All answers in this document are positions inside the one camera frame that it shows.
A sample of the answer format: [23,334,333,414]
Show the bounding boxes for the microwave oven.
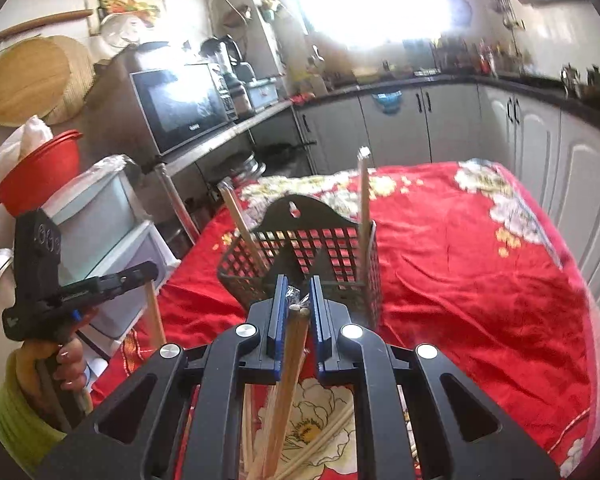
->
[80,41,237,167]

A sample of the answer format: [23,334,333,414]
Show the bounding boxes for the red floral tablecloth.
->
[90,159,600,480]

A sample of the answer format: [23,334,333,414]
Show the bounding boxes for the round wooden cutting board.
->
[0,36,94,127]

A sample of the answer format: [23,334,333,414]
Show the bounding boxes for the dark plastic utensil basket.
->
[216,194,381,330]

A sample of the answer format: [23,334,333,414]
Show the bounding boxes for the blue bag on cabinet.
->
[372,90,403,115]

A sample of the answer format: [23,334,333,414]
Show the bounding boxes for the white plastic storage drawers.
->
[42,154,182,356]

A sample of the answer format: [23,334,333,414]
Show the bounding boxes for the chopsticks pair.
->
[245,286,310,479]

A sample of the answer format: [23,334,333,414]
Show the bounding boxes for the yellow green sleeve forearm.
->
[0,351,67,477]

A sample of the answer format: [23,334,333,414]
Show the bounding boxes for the red plastic basin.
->
[0,130,83,218]

